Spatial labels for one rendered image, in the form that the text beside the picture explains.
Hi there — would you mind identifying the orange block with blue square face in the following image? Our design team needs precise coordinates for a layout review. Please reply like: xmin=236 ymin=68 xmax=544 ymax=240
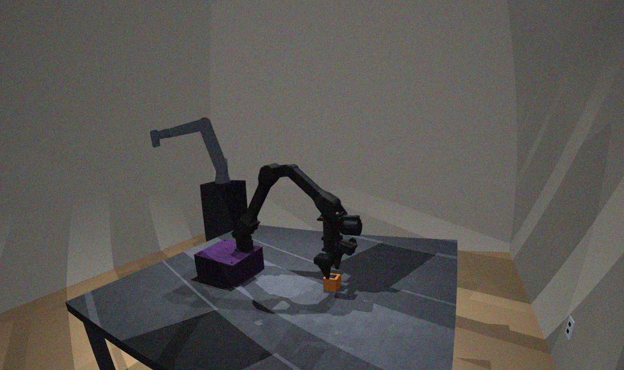
xmin=323 ymin=273 xmax=341 ymax=292

